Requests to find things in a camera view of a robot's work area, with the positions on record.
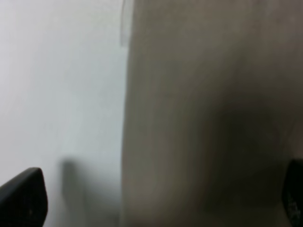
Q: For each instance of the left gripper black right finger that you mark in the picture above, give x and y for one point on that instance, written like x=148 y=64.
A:
x=293 y=193

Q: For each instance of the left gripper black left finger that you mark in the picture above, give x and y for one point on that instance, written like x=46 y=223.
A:
x=23 y=200

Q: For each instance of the khaki shorts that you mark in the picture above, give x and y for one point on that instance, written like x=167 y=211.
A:
x=213 y=112

